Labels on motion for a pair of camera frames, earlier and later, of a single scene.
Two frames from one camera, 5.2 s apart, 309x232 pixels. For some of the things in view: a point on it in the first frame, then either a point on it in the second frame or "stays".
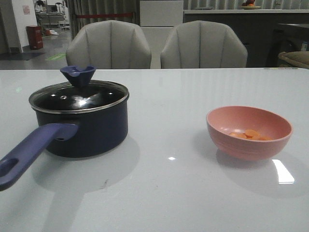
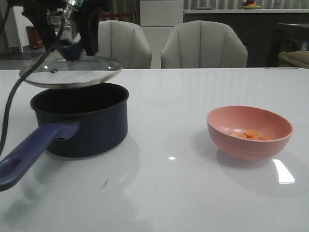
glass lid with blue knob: [78, 95] -> [70, 69]
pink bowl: [247, 133] stays
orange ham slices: [250, 134] stays
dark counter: [264, 33] stays
